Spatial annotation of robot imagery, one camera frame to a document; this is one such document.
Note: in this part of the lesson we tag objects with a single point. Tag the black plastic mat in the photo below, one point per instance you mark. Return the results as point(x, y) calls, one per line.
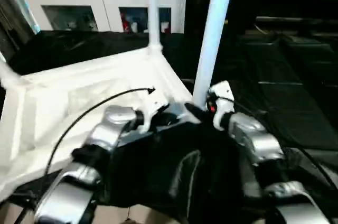
point(290, 102)

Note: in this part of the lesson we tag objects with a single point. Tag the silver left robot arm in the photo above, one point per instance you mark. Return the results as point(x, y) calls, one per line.
point(116, 118)

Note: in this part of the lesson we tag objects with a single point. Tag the long grey metal bar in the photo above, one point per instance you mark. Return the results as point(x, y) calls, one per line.
point(290, 20)

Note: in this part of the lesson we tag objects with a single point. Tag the white plastic table top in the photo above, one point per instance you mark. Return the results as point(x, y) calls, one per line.
point(52, 97)

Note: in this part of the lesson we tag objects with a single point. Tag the white plastic table leg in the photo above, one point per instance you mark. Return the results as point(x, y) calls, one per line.
point(214, 36)
point(154, 10)
point(8, 73)

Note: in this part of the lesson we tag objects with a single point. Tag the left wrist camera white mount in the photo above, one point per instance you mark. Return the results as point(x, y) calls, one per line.
point(153, 102)

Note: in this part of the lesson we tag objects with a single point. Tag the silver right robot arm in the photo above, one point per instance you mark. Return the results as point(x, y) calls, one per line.
point(256, 134)

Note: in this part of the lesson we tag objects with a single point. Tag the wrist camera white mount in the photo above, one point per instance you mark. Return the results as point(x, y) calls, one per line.
point(153, 102)
point(223, 89)

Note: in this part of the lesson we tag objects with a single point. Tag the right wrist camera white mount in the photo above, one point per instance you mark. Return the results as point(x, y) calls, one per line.
point(223, 89)

